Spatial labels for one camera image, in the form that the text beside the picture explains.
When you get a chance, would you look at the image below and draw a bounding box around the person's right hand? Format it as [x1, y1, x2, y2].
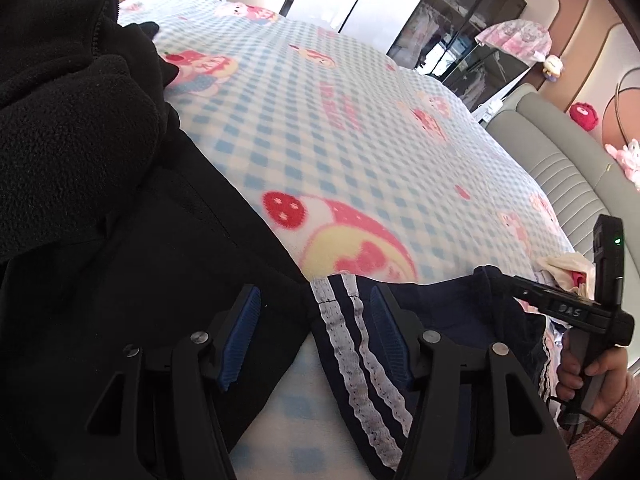
[556, 332, 630, 403]

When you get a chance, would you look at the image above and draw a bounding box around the person's right forearm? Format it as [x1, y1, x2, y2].
[565, 355, 640, 480]

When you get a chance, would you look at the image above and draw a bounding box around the red strawberry plush toy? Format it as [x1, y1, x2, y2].
[570, 102, 604, 134]

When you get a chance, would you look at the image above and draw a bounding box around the blue checkered printed blanket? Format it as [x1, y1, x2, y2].
[117, 0, 576, 480]

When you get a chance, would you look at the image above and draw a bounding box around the black glass cabinet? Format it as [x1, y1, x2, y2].
[387, 0, 531, 111]

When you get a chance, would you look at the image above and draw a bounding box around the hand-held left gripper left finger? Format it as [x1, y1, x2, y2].
[85, 284, 263, 480]

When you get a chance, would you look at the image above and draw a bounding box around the pink bunny plush toy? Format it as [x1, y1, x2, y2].
[604, 139, 640, 183]

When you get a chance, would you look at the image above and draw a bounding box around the pink printed cloth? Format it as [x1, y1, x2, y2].
[475, 19, 552, 64]

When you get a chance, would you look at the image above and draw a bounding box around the grey padded headboard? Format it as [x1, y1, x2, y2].
[487, 84, 632, 257]

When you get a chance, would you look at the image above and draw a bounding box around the navy skirt with lace trim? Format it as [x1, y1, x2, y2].
[310, 265, 562, 472]

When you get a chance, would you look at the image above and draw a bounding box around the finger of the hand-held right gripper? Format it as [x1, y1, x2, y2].
[509, 275, 552, 314]

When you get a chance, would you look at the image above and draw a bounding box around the black fleece jacket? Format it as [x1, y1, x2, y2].
[0, 0, 181, 263]

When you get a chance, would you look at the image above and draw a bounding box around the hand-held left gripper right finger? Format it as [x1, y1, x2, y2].
[370, 284, 572, 480]

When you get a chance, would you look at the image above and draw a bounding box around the cream white garment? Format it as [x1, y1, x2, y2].
[537, 252, 598, 297]

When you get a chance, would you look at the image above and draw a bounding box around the black garment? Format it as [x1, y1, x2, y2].
[0, 102, 321, 480]

